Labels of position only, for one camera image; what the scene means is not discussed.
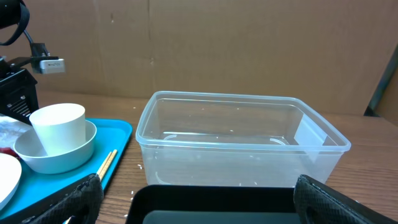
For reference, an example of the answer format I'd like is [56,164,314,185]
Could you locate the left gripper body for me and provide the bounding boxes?
[1,56,58,125]

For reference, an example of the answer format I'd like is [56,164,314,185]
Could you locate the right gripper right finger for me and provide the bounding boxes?
[294,175,397,224]

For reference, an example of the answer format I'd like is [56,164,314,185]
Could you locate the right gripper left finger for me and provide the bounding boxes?
[1,173,104,224]

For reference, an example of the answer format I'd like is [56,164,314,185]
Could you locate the white cup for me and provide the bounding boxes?
[29,103,86,156]

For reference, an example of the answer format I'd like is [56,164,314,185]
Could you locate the red snack wrapper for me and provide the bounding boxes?
[0,147,20,159]

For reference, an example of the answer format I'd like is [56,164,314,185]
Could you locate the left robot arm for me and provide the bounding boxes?
[1,0,65,125]

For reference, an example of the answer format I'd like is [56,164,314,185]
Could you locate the left wooden chopstick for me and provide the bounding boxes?
[96,152,112,176]

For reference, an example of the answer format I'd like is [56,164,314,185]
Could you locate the wooden chopstick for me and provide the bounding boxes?
[99,149,118,180]
[96,152,112,176]

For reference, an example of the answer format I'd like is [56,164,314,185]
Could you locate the grey bowl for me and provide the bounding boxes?
[13,120,97,174]

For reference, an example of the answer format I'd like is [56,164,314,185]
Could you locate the right wooden chopstick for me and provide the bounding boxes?
[99,149,118,180]

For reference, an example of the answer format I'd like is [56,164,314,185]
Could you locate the black tray bin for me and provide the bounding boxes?
[126,185,301,224]

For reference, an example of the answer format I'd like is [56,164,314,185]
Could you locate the large white dirty plate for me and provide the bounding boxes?
[0,153,22,210]

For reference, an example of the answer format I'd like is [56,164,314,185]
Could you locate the teal plastic tray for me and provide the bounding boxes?
[1,118,133,219]

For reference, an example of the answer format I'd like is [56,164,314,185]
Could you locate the clear plastic bin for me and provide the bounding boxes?
[136,91,351,187]

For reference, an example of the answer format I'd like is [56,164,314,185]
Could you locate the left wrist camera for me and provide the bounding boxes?
[31,58,65,74]

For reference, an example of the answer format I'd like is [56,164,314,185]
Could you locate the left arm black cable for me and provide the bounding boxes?
[23,29,50,58]

